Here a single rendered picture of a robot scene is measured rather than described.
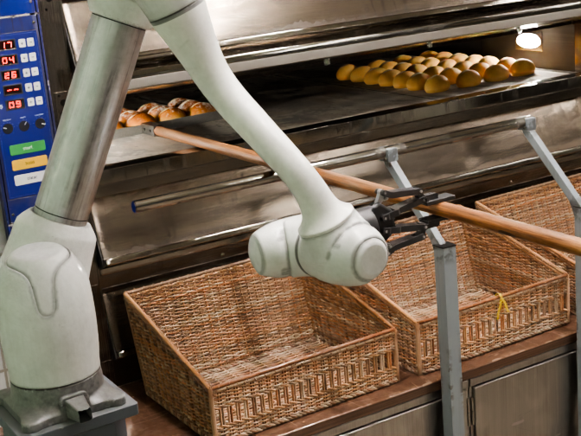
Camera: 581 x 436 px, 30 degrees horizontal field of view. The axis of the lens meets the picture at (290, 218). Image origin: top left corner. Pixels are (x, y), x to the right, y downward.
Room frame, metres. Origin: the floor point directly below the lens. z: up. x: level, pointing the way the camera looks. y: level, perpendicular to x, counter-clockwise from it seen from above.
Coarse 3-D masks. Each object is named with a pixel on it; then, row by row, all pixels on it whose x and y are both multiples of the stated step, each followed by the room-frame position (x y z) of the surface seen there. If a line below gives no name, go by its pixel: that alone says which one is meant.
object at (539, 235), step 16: (160, 128) 3.15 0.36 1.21; (192, 144) 2.96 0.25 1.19; (208, 144) 2.87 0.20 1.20; (224, 144) 2.81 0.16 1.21; (256, 160) 2.64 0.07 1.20; (336, 176) 2.34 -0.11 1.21; (368, 192) 2.23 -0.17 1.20; (416, 208) 2.09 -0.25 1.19; (432, 208) 2.04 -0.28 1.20; (448, 208) 2.00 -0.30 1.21; (464, 208) 1.97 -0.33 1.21; (480, 224) 1.92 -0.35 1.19; (496, 224) 1.88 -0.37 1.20; (512, 224) 1.85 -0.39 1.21; (528, 224) 1.83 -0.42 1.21; (528, 240) 1.82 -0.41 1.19; (544, 240) 1.78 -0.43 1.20; (560, 240) 1.75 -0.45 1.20; (576, 240) 1.72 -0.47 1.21
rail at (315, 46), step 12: (516, 12) 3.29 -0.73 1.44; (528, 12) 3.31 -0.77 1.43; (540, 12) 3.33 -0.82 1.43; (432, 24) 3.14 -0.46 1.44; (444, 24) 3.15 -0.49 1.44; (456, 24) 3.18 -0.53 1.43; (468, 24) 3.19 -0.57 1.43; (360, 36) 3.01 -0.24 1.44; (372, 36) 3.03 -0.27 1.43; (384, 36) 3.05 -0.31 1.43; (396, 36) 3.07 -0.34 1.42; (276, 48) 2.88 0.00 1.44; (288, 48) 2.90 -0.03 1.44; (300, 48) 2.91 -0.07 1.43; (312, 48) 2.93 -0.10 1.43; (228, 60) 2.81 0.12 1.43; (240, 60) 2.82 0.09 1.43; (144, 72) 2.69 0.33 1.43; (156, 72) 2.71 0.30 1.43; (168, 72) 2.72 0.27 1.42
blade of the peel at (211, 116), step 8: (208, 112) 3.37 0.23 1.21; (216, 112) 3.38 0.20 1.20; (168, 120) 3.30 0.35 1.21; (176, 120) 3.31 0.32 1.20; (184, 120) 3.32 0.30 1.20; (192, 120) 3.34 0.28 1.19; (200, 120) 3.35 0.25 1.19; (208, 120) 3.37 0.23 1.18; (128, 128) 3.23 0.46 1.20; (136, 128) 3.24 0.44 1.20; (120, 136) 3.22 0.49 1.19; (128, 136) 3.23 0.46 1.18
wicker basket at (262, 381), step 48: (144, 288) 2.76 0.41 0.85; (192, 288) 2.83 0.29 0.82; (240, 288) 2.89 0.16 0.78; (288, 288) 2.96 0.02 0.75; (336, 288) 2.84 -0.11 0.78; (144, 336) 2.65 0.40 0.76; (192, 336) 2.79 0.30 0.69; (240, 336) 2.85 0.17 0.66; (288, 336) 2.91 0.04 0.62; (336, 336) 2.85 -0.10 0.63; (384, 336) 2.58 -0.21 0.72; (144, 384) 2.68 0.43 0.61; (192, 384) 2.42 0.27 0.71; (240, 384) 2.38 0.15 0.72; (288, 384) 2.45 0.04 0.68; (336, 384) 2.62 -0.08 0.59; (384, 384) 2.59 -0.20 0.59; (240, 432) 2.38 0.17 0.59
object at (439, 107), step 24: (456, 96) 3.41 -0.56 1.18; (480, 96) 3.39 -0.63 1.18; (504, 96) 3.44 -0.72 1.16; (528, 96) 3.49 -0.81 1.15; (336, 120) 3.18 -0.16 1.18; (360, 120) 3.17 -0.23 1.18; (384, 120) 3.21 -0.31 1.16; (408, 120) 3.26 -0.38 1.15; (240, 144) 2.97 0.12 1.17; (120, 168) 2.80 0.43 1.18; (144, 168) 2.83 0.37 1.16; (168, 168) 2.86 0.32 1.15
